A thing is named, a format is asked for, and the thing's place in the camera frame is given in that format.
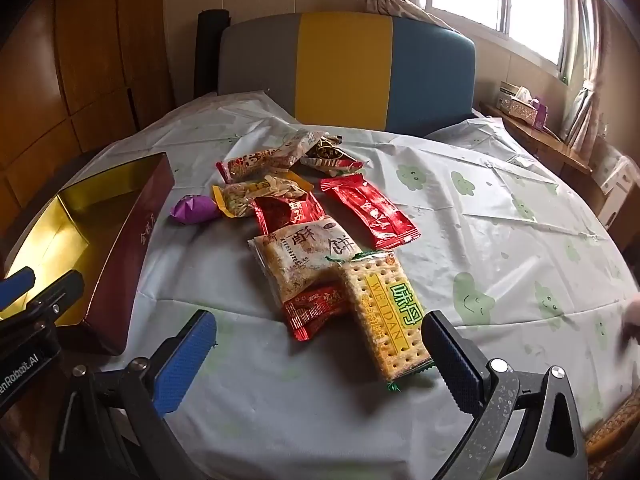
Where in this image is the Weidan cracker packet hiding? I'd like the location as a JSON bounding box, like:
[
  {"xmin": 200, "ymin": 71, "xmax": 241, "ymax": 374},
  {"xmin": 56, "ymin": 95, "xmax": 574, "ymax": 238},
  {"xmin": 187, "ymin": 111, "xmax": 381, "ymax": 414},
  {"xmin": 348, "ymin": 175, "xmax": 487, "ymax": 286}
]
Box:
[{"xmin": 336, "ymin": 250, "xmax": 434, "ymax": 392}]

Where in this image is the small red floral snack packet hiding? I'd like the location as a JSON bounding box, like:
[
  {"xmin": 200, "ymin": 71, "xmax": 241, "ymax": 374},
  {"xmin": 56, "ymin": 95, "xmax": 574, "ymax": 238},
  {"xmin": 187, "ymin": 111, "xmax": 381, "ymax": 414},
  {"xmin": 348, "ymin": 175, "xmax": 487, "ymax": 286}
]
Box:
[{"xmin": 282, "ymin": 282, "xmax": 349, "ymax": 341}]

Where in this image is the purple snack packet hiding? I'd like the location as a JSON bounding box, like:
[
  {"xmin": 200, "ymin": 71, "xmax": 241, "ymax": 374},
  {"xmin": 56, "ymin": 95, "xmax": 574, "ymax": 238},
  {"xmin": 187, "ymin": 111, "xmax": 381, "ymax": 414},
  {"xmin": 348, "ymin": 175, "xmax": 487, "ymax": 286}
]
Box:
[{"xmin": 170, "ymin": 195, "xmax": 221, "ymax": 226}]

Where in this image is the white pastry packet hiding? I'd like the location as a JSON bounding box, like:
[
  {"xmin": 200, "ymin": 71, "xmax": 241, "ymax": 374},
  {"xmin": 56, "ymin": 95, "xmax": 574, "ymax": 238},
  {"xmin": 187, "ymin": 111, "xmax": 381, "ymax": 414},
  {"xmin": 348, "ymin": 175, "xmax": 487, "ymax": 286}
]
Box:
[{"xmin": 247, "ymin": 216, "xmax": 360, "ymax": 304}]

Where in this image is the orange-edged nut packet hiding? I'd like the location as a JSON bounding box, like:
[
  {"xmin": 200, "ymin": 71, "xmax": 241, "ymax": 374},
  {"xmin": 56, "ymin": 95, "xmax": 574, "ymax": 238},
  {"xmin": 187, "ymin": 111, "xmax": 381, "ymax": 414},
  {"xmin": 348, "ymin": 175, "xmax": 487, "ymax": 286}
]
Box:
[{"xmin": 212, "ymin": 171, "xmax": 314, "ymax": 219}]

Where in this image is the shiny red foil packet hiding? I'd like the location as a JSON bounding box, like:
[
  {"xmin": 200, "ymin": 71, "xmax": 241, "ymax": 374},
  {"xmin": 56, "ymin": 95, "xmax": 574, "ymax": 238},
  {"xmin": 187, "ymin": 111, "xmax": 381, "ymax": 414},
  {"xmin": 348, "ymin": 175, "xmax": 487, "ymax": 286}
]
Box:
[{"xmin": 253, "ymin": 192, "xmax": 326, "ymax": 235}]

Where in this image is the long red snack packet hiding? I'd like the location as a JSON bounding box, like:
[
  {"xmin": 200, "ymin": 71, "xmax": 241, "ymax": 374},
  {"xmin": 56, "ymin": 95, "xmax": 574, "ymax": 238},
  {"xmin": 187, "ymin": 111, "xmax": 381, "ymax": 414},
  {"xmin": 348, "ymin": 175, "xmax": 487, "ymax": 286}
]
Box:
[{"xmin": 320, "ymin": 174, "xmax": 421, "ymax": 250}]

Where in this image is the red-end rice cracker bar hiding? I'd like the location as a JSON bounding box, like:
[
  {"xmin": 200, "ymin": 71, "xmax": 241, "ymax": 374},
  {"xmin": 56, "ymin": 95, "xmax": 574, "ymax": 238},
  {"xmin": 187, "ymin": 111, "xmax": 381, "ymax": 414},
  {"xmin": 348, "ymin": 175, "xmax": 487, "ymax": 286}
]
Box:
[{"xmin": 215, "ymin": 148, "xmax": 291, "ymax": 184}]

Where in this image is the white Ba Zhen packet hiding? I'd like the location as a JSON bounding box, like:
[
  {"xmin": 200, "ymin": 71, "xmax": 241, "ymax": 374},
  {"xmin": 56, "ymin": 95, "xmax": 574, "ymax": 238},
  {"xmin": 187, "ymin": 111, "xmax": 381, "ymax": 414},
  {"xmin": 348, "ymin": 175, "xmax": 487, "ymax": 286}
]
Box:
[{"xmin": 273, "ymin": 129, "xmax": 324, "ymax": 168}]

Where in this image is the brown gold foil packet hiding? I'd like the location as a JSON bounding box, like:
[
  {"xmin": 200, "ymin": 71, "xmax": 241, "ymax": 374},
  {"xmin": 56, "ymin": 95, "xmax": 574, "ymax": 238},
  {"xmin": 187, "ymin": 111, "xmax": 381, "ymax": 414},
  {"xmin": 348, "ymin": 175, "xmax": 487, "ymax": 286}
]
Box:
[{"xmin": 299, "ymin": 136, "xmax": 364, "ymax": 178}]

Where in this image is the maroon gold gift box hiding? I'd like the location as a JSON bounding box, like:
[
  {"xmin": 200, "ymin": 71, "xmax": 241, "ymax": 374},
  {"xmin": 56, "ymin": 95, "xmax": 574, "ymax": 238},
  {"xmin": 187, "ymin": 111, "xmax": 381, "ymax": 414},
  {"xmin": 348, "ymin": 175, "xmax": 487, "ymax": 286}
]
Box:
[{"xmin": 1, "ymin": 153, "xmax": 174, "ymax": 356}]

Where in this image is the white green-cloud tablecloth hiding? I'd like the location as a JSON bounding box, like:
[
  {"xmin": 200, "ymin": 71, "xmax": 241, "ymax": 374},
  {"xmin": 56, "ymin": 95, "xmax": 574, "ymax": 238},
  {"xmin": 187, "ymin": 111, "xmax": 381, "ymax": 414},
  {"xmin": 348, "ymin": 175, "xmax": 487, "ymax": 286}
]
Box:
[{"xmin": 8, "ymin": 90, "xmax": 640, "ymax": 480}]

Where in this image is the wooden side shelf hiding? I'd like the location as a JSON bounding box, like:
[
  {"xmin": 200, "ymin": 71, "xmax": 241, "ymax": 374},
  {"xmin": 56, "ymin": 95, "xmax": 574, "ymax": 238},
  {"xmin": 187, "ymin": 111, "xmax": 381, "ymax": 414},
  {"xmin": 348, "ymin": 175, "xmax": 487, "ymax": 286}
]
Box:
[{"xmin": 480, "ymin": 102, "xmax": 604, "ymax": 202}]

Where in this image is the tissue box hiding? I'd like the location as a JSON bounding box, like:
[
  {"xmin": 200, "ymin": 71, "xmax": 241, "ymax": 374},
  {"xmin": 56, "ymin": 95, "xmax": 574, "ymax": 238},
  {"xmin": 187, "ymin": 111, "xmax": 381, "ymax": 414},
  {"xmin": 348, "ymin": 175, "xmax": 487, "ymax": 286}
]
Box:
[{"xmin": 496, "ymin": 81, "xmax": 548, "ymax": 130}]

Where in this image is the grey yellow blue chair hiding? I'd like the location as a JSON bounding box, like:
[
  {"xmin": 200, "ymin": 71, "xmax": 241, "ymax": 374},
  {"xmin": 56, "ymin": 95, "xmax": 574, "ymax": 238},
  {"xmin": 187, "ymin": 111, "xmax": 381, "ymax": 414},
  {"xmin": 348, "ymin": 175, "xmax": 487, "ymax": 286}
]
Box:
[{"xmin": 218, "ymin": 12, "xmax": 475, "ymax": 138}]

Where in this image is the black chair back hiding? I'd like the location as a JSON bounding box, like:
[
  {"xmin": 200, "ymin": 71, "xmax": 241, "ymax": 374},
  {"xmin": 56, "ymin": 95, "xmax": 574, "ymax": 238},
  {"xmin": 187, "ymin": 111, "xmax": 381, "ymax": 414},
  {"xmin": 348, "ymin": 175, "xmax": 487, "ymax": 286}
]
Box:
[{"xmin": 193, "ymin": 9, "xmax": 231, "ymax": 99}]

